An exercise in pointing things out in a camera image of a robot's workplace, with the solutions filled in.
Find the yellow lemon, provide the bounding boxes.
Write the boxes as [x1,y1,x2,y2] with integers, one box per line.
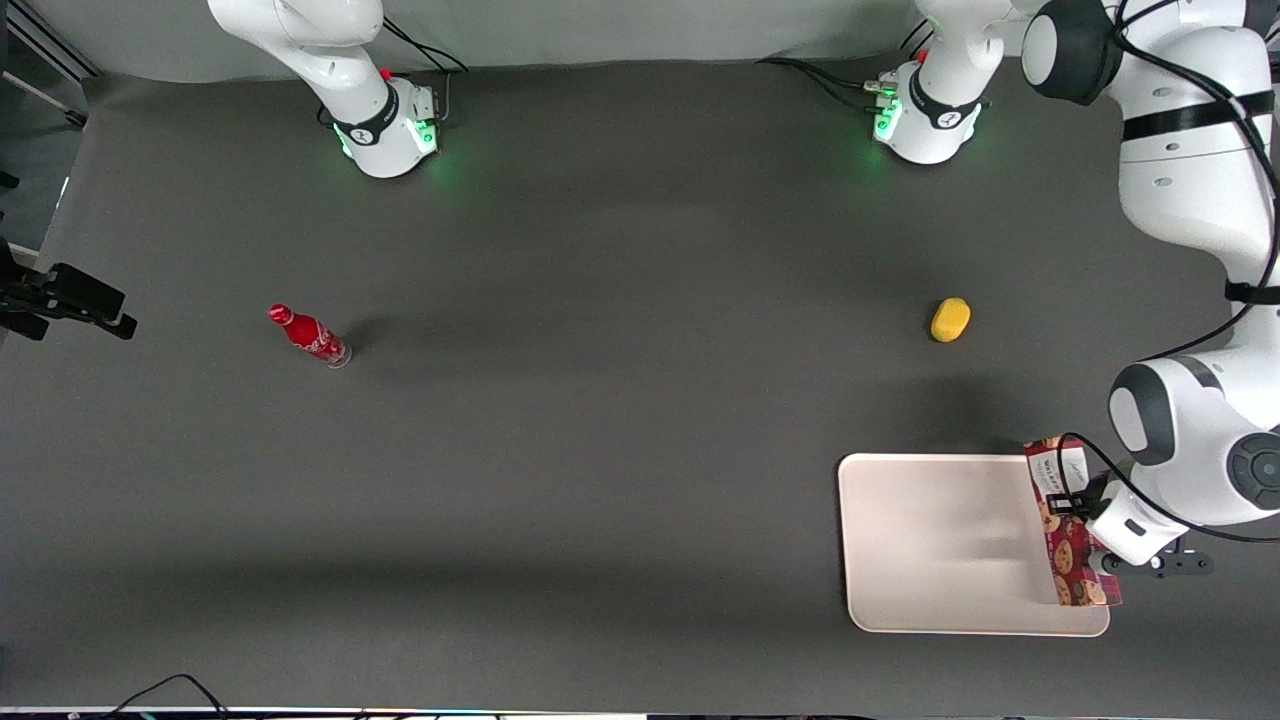
[930,297,972,344]

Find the red cookie box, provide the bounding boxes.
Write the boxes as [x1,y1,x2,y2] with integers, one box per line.
[1024,435,1123,608]

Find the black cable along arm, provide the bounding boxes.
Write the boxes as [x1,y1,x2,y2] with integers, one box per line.
[1058,0,1280,546]

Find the red cola bottle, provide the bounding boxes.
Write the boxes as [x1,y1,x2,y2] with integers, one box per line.
[268,304,353,369]

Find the black base cable bundle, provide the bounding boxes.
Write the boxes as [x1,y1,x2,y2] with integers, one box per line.
[755,18,936,116]
[380,15,471,126]

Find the thin black cable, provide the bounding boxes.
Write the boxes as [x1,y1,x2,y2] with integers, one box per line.
[95,673,233,720]

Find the white rectangular tray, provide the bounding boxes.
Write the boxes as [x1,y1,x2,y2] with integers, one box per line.
[838,453,1111,637]

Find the metal frame strut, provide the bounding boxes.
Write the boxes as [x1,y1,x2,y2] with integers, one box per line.
[0,0,103,131]

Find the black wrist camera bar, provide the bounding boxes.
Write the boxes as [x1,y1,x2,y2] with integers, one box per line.
[1118,548,1216,579]

